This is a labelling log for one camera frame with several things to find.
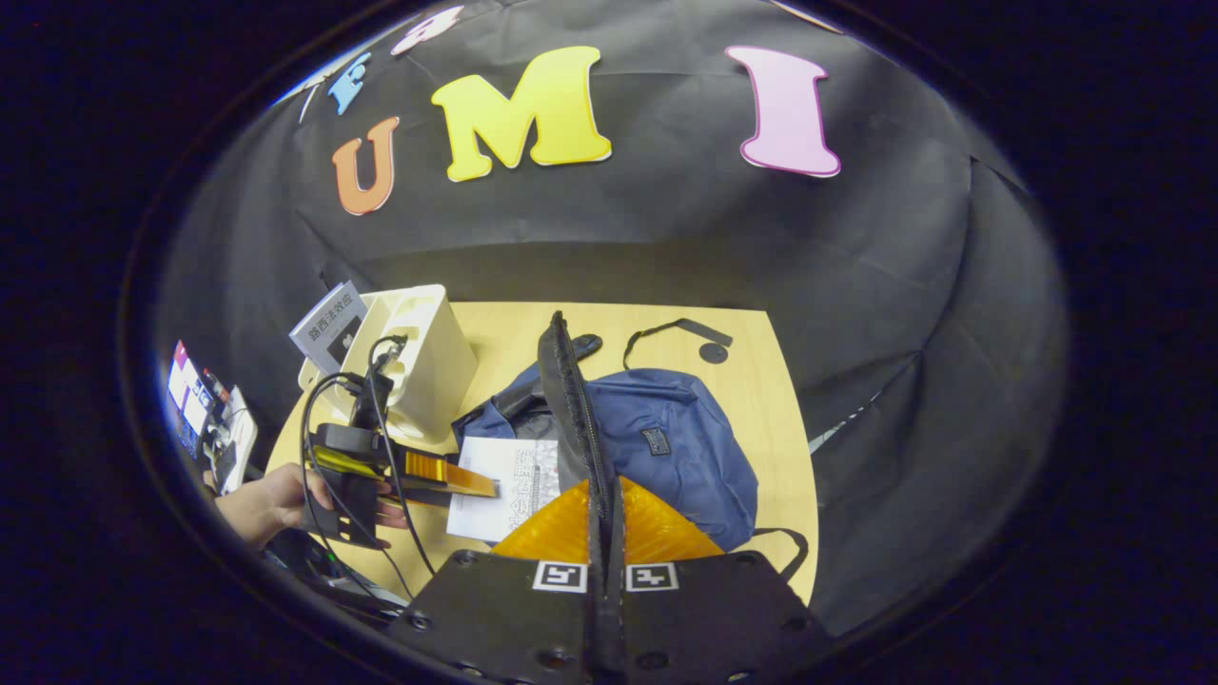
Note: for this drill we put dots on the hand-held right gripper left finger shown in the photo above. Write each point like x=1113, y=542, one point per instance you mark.
x=504, y=618

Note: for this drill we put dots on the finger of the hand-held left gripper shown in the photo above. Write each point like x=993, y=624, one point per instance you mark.
x=419, y=497
x=447, y=473

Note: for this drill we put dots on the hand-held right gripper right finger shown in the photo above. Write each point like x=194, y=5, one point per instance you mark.
x=714, y=618

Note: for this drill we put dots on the white cover book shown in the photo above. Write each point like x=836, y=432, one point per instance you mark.
x=500, y=485

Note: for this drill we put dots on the white bookshelf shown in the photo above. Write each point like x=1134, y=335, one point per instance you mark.
x=428, y=371

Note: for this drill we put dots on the grey cover book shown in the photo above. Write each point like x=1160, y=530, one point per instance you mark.
x=328, y=328

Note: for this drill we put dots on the blue schoolbag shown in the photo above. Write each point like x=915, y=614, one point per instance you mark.
x=666, y=447

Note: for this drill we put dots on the bright screen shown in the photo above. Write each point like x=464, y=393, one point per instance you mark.
x=190, y=390

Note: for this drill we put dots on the black round disc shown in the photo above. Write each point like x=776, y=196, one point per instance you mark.
x=714, y=353

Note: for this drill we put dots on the black backdrop cloth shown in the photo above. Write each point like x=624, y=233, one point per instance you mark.
x=761, y=238

